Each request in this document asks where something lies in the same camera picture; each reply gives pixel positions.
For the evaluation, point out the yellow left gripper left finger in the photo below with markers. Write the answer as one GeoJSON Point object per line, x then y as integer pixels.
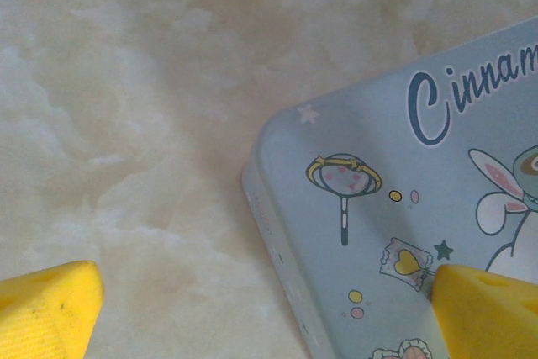
{"type": "Point", "coordinates": [42, 313]}

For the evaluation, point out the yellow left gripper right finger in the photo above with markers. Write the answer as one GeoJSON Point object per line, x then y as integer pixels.
{"type": "Point", "coordinates": [487, 317]}

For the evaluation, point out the cartoon bunny print tin box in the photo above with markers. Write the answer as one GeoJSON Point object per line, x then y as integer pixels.
{"type": "Point", "coordinates": [420, 165]}

